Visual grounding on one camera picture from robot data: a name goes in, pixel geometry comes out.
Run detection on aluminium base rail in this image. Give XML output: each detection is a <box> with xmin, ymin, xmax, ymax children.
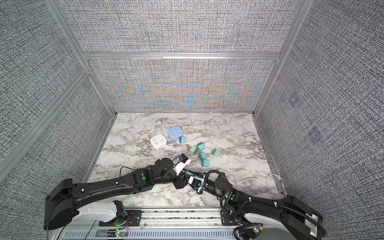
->
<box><xmin>51</xmin><ymin>208</ymin><xmax>240</xmax><ymax>240</ymax></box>

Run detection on teal adapter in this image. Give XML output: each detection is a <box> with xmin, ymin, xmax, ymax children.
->
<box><xmin>202</xmin><ymin>159</ymin><xmax>210</xmax><ymax>168</ymax></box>
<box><xmin>197</xmin><ymin>143</ymin><xmax>206</xmax><ymax>152</ymax></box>
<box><xmin>198</xmin><ymin>152</ymin><xmax>208</xmax><ymax>161</ymax></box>
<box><xmin>179</xmin><ymin>136</ymin><xmax>187</xmax><ymax>144</ymax></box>

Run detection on white square power strip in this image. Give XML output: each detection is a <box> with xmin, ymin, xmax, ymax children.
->
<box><xmin>150</xmin><ymin>134</ymin><xmax>167</xmax><ymax>150</ymax></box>

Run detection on white power strip cable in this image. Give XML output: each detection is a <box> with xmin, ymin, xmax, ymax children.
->
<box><xmin>232</xmin><ymin>173</ymin><xmax>284</xmax><ymax>193</ymax></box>

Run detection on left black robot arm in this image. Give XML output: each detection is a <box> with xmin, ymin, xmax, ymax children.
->
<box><xmin>43</xmin><ymin>154</ymin><xmax>191</xmax><ymax>231</ymax></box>

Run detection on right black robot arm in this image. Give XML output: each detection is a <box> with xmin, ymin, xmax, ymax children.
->
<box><xmin>188</xmin><ymin>170</ymin><xmax>327</xmax><ymax>240</ymax></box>

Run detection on aluminium enclosure frame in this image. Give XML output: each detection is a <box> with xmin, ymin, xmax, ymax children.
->
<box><xmin>0</xmin><ymin>0</ymin><xmax>384</xmax><ymax>184</ymax></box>

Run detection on pink plug adapter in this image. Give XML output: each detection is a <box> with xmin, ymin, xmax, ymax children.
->
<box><xmin>182</xmin><ymin>145</ymin><xmax>190</xmax><ymax>153</ymax></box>

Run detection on green adapter beside pink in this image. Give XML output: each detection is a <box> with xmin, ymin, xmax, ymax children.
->
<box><xmin>189</xmin><ymin>146</ymin><xmax>199</xmax><ymax>155</ymax></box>

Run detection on green adapter right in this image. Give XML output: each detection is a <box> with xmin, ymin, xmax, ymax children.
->
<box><xmin>212</xmin><ymin>149</ymin><xmax>222</xmax><ymax>158</ymax></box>

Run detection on white cable of blue strip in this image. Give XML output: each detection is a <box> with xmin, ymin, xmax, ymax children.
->
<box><xmin>181</xmin><ymin>121</ymin><xmax>201</xmax><ymax>133</ymax></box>

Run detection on blue square power strip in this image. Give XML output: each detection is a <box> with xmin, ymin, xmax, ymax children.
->
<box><xmin>168</xmin><ymin>126</ymin><xmax>184</xmax><ymax>141</ymax></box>

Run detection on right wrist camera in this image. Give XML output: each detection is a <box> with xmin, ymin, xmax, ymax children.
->
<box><xmin>188</xmin><ymin>176</ymin><xmax>205</xmax><ymax>195</ymax></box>

